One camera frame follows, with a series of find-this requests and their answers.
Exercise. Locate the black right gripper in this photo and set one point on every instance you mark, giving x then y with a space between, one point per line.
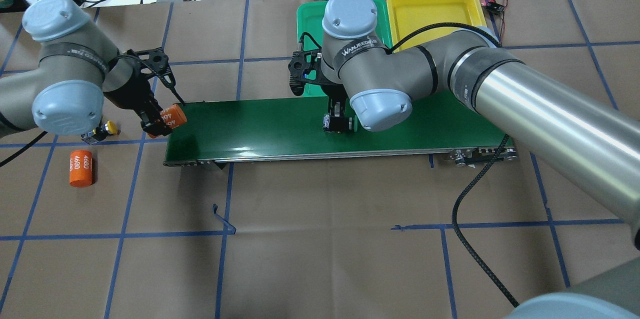
333 91

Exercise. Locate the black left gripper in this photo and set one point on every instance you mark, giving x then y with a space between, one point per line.
128 92

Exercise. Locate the orange cylinder with 4680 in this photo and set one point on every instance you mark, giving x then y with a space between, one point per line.
172 118

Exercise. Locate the yellow push button switch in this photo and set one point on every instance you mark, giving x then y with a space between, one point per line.
100 133

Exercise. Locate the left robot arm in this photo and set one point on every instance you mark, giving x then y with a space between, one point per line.
79 67

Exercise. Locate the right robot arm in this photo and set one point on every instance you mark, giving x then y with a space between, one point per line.
595 147

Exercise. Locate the green plastic tray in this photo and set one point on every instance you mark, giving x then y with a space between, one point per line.
309 18

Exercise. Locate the green conveyor belt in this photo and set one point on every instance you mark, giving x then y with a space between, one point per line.
316 127

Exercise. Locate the yellow plastic tray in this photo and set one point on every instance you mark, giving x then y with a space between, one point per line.
407 16

